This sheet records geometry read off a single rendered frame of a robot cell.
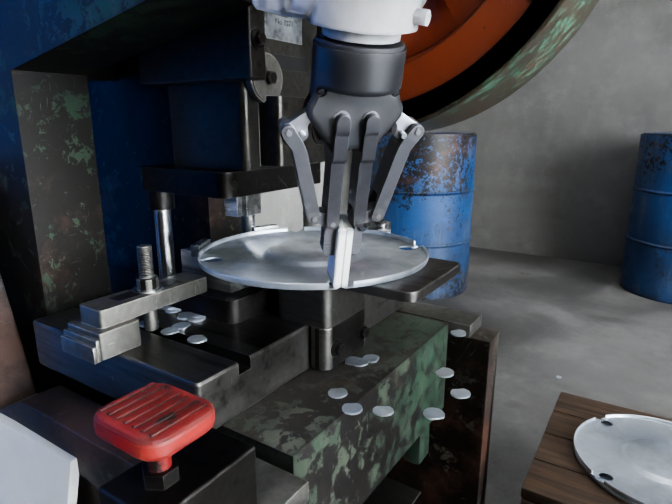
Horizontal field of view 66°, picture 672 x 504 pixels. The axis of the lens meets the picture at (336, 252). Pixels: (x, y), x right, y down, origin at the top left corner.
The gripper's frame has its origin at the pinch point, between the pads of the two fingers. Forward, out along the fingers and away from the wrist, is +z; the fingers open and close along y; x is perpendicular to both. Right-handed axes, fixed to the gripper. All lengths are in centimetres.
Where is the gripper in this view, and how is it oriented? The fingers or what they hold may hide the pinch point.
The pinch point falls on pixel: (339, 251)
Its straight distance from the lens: 51.7
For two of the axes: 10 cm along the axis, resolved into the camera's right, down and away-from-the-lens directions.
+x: -2.4, -5.4, 8.1
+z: -0.8, 8.4, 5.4
